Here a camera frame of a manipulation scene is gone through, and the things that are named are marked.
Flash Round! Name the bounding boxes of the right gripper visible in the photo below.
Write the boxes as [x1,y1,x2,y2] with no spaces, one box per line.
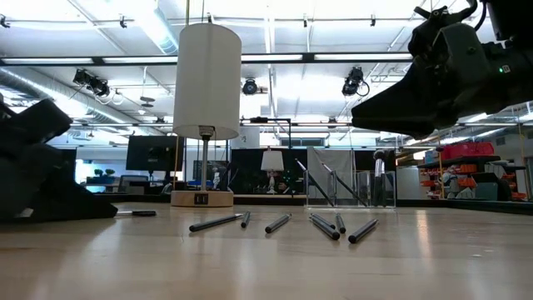
[351,2,533,141]

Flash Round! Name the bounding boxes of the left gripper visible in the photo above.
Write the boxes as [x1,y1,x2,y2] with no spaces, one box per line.
[0,93,119,222]

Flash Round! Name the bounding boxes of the red-tipped thin makeup brush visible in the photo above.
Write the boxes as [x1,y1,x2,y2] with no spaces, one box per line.
[294,157,336,208]

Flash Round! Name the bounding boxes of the black ceiling spotlight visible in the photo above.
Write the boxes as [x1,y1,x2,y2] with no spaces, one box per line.
[242,77,259,96]
[72,68,112,99]
[341,66,371,98]

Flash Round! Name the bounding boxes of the fan makeup brush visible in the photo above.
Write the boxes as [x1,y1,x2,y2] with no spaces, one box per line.
[372,148,387,208]

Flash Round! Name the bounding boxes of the black storage shelf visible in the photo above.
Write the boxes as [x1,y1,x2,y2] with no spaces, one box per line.
[417,154,528,202]

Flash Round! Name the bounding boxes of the red storage bins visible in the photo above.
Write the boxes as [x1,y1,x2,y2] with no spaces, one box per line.
[440,141,496,161]

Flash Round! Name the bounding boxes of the grey cloth panel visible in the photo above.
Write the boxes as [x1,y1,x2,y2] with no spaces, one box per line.
[306,146,355,201]

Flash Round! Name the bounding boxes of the black background monitor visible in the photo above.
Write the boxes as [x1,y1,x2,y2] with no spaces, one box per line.
[126,135,185,172]

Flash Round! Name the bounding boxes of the clear acrylic brush organizer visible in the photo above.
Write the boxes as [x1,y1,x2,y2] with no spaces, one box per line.
[305,168,397,209]

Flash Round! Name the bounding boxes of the black ceiling beam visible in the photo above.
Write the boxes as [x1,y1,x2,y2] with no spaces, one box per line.
[0,52,413,68]

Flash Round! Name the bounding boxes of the small white background lamp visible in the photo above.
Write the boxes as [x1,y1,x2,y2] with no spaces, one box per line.
[261,147,285,195]

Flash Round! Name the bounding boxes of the black screen panel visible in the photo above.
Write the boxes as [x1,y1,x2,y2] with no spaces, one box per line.
[230,148,309,195]

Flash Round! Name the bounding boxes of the white shade wooden base lamp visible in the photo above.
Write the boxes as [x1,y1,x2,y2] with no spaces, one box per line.
[170,22,243,208]

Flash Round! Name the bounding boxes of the black metal table frame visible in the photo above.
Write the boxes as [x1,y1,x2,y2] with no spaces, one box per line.
[81,192,533,216]

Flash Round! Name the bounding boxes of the silver ventilation duct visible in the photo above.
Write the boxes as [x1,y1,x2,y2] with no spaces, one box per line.
[0,66,138,126]

